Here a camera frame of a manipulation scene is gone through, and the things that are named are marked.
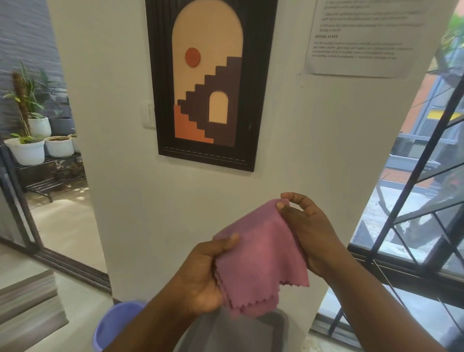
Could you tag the black barred window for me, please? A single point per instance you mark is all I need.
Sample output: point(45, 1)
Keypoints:
point(398, 268)

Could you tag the person's right hand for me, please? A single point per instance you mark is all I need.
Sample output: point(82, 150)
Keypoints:
point(315, 239)

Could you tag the pink cloth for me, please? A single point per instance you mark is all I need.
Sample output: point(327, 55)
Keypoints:
point(261, 261)

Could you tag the person's left forearm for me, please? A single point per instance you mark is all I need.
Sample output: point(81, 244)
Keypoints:
point(152, 330)

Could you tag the grey striped doormat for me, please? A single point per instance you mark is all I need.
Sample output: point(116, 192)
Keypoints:
point(29, 315)

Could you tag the blue waste bin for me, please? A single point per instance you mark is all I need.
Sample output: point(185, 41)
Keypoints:
point(112, 322)

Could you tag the person's right forearm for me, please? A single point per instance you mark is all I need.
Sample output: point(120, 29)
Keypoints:
point(380, 315)

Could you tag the grey outdoor plant pot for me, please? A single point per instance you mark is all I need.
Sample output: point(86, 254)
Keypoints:
point(61, 125)

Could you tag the white paper notice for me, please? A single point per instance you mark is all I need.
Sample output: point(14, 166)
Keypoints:
point(362, 65)

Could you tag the black plant stand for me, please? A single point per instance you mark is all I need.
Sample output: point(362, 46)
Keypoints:
point(43, 186)

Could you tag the dark picture frame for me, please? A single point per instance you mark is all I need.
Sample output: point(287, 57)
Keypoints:
point(159, 72)

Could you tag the white wall switch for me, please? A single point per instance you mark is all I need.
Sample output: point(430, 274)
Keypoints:
point(149, 116)

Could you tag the person's left hand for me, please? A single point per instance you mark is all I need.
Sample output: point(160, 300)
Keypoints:
point(203, 279)

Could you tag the white outdoor plant pot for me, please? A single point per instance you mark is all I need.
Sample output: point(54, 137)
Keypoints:
point(59, 147)
point(27, 152)
point(75, 143)
point(40, 127)

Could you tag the grey plastic tray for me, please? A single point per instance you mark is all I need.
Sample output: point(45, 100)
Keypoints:
point(253, 333)

